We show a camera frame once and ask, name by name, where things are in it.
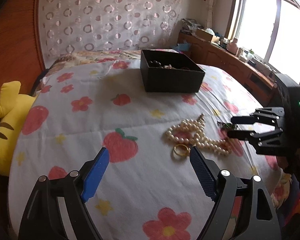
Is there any black jewelry box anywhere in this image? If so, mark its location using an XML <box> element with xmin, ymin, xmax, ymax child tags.
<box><xmin>140</xmin><ymin>50</ymin><xmax>205</xmax><ymax>93</ymax></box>

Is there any wooden side cabinet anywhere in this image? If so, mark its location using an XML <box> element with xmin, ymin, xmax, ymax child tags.
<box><xmin>178</xmin><ymin>32</ymin><xmax>276</xmax><ymax>106</ymax></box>

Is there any pearl necklace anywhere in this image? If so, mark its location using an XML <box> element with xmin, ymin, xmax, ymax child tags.
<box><xmin>165</xmin><ymin>113</ymin><xmax>233</xmax><ymax>156</ymax></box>

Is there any cardboard box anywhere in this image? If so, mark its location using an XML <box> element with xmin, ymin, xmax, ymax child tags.
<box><xmin>195</xmin><ymin>29</ymin><xmax>219</xmax><ymax>42</ymax></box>

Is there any strawberry print bed sheet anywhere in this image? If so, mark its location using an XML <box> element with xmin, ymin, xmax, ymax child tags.
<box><xmin>7</xmin><ymin>60</ymin><xmax>283</xmax><ymax>240</ymax></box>

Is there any yellow plush toy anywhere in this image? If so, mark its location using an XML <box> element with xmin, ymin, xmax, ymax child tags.
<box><xmin>0</xmin><ymin>81</ymin><xmax>36</xmax><ymax>176</ymax></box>

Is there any gold ring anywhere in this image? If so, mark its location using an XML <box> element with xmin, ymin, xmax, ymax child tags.
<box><xmin>173</xmin><ymin>143</ymin><xmax>191</xmax><ymax>158</ymax></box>

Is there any circle pattern sheer curtain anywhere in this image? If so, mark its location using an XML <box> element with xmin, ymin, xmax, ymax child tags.
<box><xmin>39</xmin><ymin>0</ymin><xmax>182</xmax><ymax>60</ymax></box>

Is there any window with wooden frame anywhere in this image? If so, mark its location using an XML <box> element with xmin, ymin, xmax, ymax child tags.
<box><xmin>228</xmin><ymin>0</ymin><xmax>300</xmax><ymax>84</ymax></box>

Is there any pink teapot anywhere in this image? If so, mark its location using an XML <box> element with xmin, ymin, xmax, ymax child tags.
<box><xmin>226</xmin><ymin>37</ymin><xmax>238</xmax><ymax>55</ymax></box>

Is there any small green cap bottle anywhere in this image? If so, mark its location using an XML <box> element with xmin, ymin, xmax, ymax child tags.
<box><xmin>247</xmin><ymin>49</ymin><xmax>254</xmax><ymax>61</ymax></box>

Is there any wooden wardrobe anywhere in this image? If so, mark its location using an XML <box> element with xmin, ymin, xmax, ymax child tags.
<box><xmin>0</xmin><ymin>0</ymin><xmax>45</xmax><ymax>94</ymax></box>

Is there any floral quilt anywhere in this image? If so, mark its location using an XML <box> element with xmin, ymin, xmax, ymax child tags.
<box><xmin>46</xmin><ymin>50</ymin><xmax>141</xmax><ymax>76</ymax></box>

